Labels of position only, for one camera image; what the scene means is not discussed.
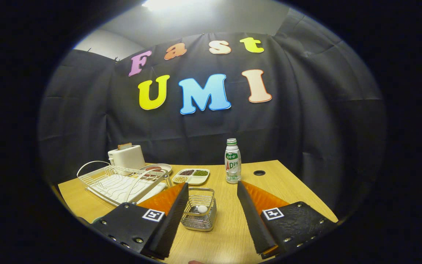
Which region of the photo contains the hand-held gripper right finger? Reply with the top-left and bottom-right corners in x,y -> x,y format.
237,180 -> 338,260

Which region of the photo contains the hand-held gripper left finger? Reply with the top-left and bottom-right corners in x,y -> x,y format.
92,182 -> 189,260

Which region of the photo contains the metal wire basket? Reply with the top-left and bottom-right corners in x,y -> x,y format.
181,187 -> 217,232

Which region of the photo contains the white wire dish rack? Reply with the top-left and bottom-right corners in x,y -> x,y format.
77,161 -> 171,206

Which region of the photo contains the beige round plate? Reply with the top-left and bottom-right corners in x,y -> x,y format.
139,164 -> 173,176

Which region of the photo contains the white divided tray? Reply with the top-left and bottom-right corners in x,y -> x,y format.
172,168 -> 210,186

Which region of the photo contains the white drink bottle green label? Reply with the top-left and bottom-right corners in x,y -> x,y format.
225,138 -> 242,184

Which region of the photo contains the white toaster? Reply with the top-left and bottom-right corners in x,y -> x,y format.
108,145 -> 146,170

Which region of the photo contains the black backdrop cloth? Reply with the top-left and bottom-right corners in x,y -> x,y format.
37,7 -> 387,220

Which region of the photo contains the ceiling light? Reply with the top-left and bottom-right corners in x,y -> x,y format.
141,0 -> 211,11

